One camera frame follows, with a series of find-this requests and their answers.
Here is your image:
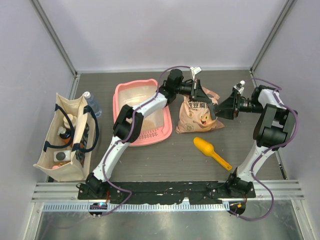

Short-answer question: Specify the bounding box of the aluminium rail frame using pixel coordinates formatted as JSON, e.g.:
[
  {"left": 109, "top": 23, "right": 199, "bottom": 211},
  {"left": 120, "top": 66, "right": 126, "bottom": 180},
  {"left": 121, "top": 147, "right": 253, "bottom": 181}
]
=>
[{"left": 31, "top": 180, "right": 304, "bottom": 213}]

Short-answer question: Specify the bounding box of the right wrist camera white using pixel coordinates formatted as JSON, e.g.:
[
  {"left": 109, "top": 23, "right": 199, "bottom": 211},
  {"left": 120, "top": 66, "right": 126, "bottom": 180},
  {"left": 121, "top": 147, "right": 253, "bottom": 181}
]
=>
[{"left": 233, "top": 80, "right": 246, "bottom": 95}]

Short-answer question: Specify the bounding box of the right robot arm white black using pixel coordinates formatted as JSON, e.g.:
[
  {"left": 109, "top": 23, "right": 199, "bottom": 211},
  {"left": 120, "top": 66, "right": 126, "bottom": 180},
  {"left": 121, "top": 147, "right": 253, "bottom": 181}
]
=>
[{"left": 214, "top": 84, "right": 297, "bottom": 198}]

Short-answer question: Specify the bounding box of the dark bottle white pump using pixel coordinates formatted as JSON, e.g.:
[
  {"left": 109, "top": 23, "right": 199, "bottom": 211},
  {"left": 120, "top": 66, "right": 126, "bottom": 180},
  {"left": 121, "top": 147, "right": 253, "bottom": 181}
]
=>
[{"left": 57, "top": 126, "right": 72, "bottom": 142}]

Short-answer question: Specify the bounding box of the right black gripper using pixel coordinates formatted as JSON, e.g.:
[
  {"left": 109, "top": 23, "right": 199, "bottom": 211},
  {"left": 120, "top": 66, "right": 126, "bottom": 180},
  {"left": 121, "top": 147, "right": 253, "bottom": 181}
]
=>
[{"left": 215, "top": 89, "right": 264, "bottom": 120}]

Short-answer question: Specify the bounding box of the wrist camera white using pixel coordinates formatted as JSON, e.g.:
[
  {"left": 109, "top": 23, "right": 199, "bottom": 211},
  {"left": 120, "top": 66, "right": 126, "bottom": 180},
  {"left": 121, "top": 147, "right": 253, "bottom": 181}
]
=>
[
  {"left": 189, "top": 66, "right": 202, "bottom": 81},
  {"left": 233, "top": 80, "right": 246, "bottom": 95}
]

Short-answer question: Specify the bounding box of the beige wooden item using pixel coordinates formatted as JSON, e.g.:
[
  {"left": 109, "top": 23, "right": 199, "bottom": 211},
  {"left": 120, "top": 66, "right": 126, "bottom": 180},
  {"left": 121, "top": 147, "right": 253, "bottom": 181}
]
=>
[{"left": 63, "top": 113, "right": 78, "bottom": 129}]

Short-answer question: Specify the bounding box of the pink cat litter bag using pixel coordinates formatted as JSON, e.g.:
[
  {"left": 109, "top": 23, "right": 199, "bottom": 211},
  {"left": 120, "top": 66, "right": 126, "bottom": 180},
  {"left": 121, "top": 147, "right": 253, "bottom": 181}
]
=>
[{"left": 175, "top": 95, "right": 225, "bottom": 134}]

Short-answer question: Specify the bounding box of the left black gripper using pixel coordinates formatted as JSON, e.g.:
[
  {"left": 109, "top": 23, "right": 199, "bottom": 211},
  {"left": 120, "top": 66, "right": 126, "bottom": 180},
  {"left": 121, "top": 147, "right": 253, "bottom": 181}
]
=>
[{"left": 175, "top": 79, "right": 212, "bottom": 104}]

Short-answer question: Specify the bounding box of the yellow plastic scoop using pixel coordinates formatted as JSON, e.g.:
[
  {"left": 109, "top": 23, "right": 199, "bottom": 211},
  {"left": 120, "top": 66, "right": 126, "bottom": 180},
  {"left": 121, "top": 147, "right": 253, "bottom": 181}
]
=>
[{"left": 193, "top": 137, "right": 232, "bottom": 171}]

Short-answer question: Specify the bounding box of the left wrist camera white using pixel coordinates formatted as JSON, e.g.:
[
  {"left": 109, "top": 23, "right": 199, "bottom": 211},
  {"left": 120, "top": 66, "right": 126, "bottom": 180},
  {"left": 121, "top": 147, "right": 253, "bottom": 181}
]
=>
[{"left": 189, "top": 66, "right": 202, "bottom": 81}]

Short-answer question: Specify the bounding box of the tan litter pile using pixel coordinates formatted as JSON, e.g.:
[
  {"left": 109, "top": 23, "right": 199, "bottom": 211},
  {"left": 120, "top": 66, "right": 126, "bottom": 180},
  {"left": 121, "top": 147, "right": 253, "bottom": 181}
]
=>
[{"left": 141, "top": 119, "right": 156, "bottom": 132}]

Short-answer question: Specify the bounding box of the clear plastic water bottle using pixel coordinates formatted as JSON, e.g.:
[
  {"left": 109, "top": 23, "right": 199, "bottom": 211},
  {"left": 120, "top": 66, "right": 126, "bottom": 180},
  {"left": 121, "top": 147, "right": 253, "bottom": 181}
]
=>
[{"left": 83, "top": 91, "right": 102, "bottom": 117}]

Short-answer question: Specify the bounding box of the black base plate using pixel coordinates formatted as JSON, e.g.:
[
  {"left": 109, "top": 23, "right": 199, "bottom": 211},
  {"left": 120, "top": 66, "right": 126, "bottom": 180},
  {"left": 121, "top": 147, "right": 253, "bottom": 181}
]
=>
[{"left": 76, "top": 181, "right": 256, "bottom": 205}]

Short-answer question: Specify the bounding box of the pink litter box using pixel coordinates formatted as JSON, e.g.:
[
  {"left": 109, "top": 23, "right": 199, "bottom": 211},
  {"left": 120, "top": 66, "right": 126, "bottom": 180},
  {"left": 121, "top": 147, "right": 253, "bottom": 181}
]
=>
[{"left": 112, "top": 79, "right": 173, "bottom": 147}]

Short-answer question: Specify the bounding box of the beige canvas tote bag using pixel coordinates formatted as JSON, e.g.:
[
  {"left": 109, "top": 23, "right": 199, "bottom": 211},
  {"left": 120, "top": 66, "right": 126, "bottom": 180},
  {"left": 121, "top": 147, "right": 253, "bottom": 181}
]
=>
[{"left": 33, "top": 94, "right": 100, "bottom": 182}]

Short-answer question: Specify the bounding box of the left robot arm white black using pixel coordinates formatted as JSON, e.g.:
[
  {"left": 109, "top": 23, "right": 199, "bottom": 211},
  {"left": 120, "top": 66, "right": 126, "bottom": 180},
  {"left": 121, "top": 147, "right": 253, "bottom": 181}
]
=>
[{"left": 83, "top": 66, "right": 216, "bottom": 200}]

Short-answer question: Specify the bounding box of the white bottle grey cap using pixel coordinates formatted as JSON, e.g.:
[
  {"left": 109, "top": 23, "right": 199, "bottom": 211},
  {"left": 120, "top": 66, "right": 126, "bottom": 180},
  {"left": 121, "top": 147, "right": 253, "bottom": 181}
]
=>
[{"left": 53, "top": 150, "right": 71, "bottom": 163}]

